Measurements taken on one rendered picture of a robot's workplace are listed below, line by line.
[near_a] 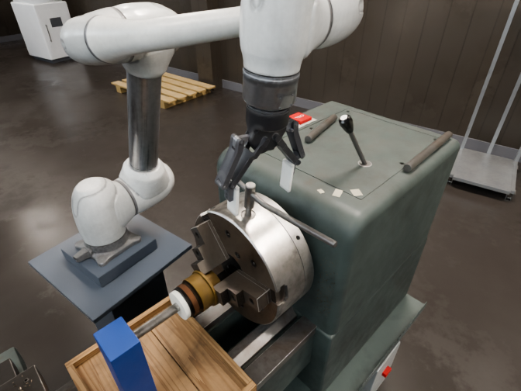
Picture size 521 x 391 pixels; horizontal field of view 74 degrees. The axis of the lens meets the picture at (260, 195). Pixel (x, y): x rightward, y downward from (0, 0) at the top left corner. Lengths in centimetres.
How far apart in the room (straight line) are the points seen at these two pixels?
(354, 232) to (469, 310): 175
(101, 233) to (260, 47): 97
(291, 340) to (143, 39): 80
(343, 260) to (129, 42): 64
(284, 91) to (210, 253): 43
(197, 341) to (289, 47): 75
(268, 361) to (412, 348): 129
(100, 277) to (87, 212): 23
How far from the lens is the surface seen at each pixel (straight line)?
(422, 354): 216
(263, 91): 55
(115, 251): 139
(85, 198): 128
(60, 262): 155
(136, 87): 111
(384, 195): 86
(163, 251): 144
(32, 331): 242
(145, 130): 120
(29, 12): 794
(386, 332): 149
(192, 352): 98
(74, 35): 94
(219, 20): 74
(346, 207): 79
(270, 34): 51
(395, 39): 421
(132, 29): 80
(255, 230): 75
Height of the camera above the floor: 172
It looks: 35 degrees down
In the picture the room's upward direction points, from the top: straight up
